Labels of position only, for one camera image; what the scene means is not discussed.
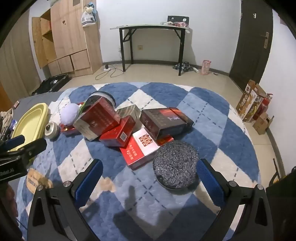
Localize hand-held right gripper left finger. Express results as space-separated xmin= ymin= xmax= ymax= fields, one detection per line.
xmin=26 ymin=159 xmax=103 ymax=241

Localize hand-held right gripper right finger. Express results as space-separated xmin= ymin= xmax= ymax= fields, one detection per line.
xmin=196 ymin=159 xmax=273 ymax=241

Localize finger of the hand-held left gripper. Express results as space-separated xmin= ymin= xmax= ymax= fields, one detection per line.
xmin=0 ymin=135 xmax=25 ymax=151
xmin=14 ymin=138 xmax=47 ymax=160

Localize small round heart-lid tin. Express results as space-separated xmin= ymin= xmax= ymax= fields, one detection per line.
xmin=44 ymin=122 xmax=61 ymax=141

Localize yellow plastic basin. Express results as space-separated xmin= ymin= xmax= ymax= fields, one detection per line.
xmin=10 ymin=103 xmax=49 ymax=152

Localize black foam cylinder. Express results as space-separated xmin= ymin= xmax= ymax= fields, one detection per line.
xmin=153 ymin=140 xmax=200 ymax=189
xmin=83 ymin=91 xmax=116 ymax=112

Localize purple plush ball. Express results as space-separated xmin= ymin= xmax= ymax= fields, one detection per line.
xmin=60 ymin=103 xmax=80 ymax=126

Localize red and white box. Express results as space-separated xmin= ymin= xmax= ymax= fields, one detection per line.
xmin=119 ymin=127 xmax=160 ymax=171

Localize red and white carton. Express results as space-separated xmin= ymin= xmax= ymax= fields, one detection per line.
xmin=73 ymin=96 xmax=122 ymax=142

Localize dark red box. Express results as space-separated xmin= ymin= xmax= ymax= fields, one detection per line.
xmin=169 ymin=107 xmax=195 ymax=128

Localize dark brown box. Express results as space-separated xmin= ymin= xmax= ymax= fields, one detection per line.
xmin=139 ymin=108 xmax=185 ymax=140

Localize silver grey box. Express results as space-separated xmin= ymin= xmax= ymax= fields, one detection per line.
xmin=116 ymin=104 xmax=142 ymax=130

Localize beige garment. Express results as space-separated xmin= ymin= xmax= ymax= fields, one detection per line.
xmin=0 ymin=108 xmax=15 ymax=141

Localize black case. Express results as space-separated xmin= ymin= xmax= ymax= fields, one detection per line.
xmin=32 ymin=74 xmax=72 ymax=96

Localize small brown cardboard box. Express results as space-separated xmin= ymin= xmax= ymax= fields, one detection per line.
xmin=252 ymin=112 xmax=271 ymax=135

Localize blue checked plush blanket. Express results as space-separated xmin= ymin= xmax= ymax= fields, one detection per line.
xmin=16 ymin=82 xmax=262 ymax=241

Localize beige curtain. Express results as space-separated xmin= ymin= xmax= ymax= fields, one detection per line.
xmin=0 ymin=9 xmax=42 ymax=99

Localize printed orange cardboard box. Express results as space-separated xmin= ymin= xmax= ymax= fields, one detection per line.
xmin=236 ymin=80 xmax=258 ymax=120
xmin=243 ymin=85 xmax=267 ymax=122

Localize red fire extinguisher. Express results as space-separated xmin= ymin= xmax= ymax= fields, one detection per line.
xmin=253 ymin=93 xmax=273 ymax=120

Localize pink bag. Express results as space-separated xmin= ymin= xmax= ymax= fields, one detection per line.
xmin=201 ymin=60 xmax=212 ymax=75

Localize wooden wardrobe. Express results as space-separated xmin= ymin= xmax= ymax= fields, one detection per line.
xmin=31 ymin=0 xmax=103 ymax=77

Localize checked cloth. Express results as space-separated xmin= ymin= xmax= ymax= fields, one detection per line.
xmin=172 ymin=62 xmax=194 ymax=73

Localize white plastic bag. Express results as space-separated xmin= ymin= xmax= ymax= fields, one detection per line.
xmin=80 ymin=10 xmax=96 ymax=27

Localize dark brown door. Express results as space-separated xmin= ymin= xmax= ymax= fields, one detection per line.
xmin=228 ymin=0 xmax=274 ymax=91

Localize pink items on table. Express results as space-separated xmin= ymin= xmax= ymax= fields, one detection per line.
xmin=161 ymin=21 xmax=188 ymax=27

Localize black folding table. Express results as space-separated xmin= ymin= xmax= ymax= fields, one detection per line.
xmin=110 ymin=24 xmax=193 ymax=76

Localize black chair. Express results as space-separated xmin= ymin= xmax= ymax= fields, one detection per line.
xmin=167 ymin=15 xmax=189 ymax=26

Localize black floor cable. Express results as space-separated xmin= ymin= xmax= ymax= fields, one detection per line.
xmin=95 ymin=65 xmax=124 ymax=81

